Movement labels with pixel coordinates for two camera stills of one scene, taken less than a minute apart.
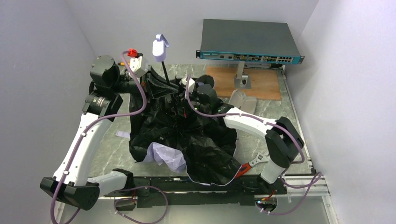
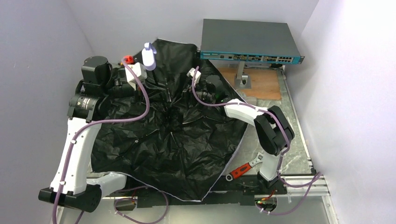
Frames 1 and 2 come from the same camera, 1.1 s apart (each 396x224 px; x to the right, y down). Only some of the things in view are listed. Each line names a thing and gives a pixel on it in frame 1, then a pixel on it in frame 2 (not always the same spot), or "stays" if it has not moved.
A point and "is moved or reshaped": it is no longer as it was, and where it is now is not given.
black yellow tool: (275, 65) stays
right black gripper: (183, 85) → (198, 89)
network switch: (243, 41) stays
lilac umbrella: (173, 123) is moved or reshaped
